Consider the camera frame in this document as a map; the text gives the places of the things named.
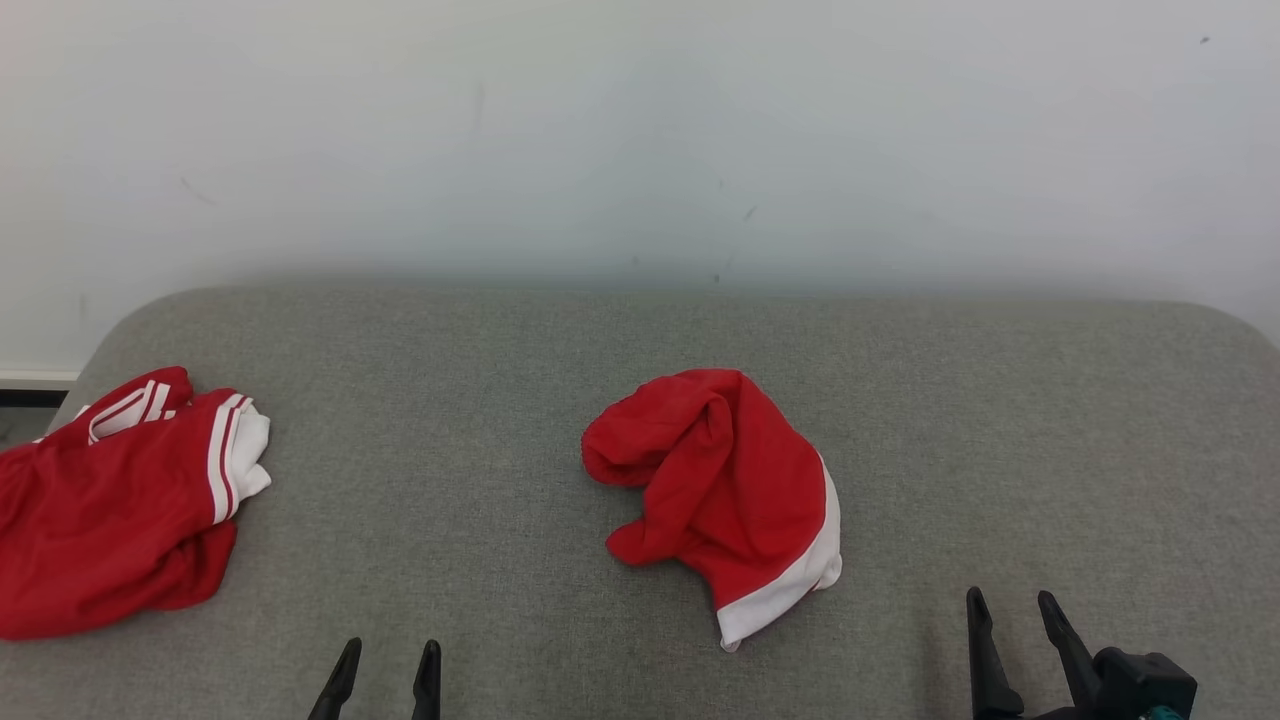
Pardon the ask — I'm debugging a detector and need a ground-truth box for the grey fabric sofa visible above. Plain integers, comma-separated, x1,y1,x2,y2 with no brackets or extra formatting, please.
0,285,1280,720

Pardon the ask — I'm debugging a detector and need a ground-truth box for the red garment with white hem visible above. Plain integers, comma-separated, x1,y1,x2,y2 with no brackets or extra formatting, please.
581,368,843,653

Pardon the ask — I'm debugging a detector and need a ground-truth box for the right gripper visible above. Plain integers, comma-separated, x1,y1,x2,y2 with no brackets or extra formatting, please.
966,587,1106,720

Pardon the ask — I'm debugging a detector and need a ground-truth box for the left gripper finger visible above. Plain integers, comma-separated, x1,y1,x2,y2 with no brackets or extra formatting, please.
412,640,442,720
308,638,363,720

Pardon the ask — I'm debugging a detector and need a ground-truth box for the red jersey with striped trim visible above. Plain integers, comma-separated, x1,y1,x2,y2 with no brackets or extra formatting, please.
0,366,273,641

